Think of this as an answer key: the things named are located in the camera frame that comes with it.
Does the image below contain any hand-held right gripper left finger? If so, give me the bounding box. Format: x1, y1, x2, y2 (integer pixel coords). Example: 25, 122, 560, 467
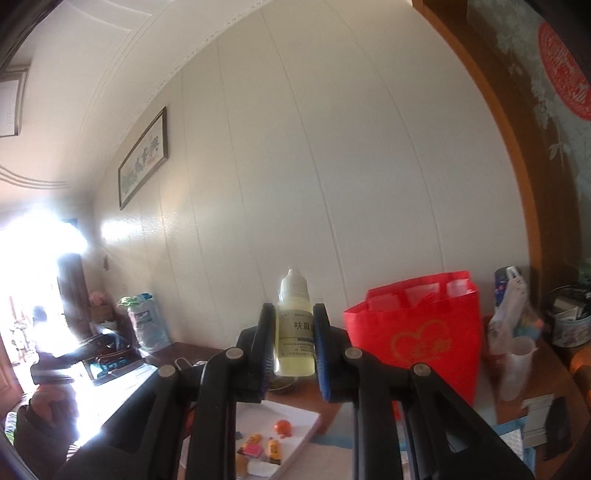
60, 302, 278, 480

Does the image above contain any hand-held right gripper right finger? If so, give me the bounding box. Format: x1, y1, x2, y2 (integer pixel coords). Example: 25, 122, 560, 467
313, 302, 539, 480

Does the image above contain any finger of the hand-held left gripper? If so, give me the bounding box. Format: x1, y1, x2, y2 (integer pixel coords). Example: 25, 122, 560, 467
85, 332, 139, 366

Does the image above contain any yellow liquid dropper bottle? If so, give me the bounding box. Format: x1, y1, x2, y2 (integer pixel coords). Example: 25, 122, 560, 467
274, 268, 320, 377

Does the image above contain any white tray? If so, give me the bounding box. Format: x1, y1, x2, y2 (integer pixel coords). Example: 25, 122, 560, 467
184, 398, 324, 480

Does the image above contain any pink small packet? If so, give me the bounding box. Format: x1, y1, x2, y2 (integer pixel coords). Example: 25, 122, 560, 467
238, 434, 264, 460

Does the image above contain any person's left forearm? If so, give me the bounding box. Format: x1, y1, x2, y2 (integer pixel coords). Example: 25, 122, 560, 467
13, 401, 80, 468

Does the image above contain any person's left hand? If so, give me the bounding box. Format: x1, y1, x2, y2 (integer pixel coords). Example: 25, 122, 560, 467
33, 382, 78, 418

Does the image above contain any large water jug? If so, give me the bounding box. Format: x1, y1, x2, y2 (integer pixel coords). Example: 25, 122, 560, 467
121, 294, 171, 354

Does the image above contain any red fabric bag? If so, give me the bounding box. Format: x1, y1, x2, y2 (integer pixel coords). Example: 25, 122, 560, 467
343, 271, 484, 408

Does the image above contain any white plastic cup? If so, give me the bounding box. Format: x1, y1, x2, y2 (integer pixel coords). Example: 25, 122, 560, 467
500, 336, 537, 402

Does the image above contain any white plastic bag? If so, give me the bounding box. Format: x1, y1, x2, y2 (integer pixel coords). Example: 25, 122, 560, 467
488, 267, 533, 358

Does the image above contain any white striped small box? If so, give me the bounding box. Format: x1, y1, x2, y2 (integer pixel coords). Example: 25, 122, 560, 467
523, 394, 556, 448

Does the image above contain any round metal tin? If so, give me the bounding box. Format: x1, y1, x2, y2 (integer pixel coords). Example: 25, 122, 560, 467
546, 285, 591, 348

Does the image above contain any red round window decoration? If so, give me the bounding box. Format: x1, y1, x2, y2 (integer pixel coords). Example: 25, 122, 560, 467
537, 21, 591, 121

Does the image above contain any framed wall picture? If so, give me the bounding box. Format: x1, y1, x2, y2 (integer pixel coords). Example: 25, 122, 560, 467
117, 106, 170, 212

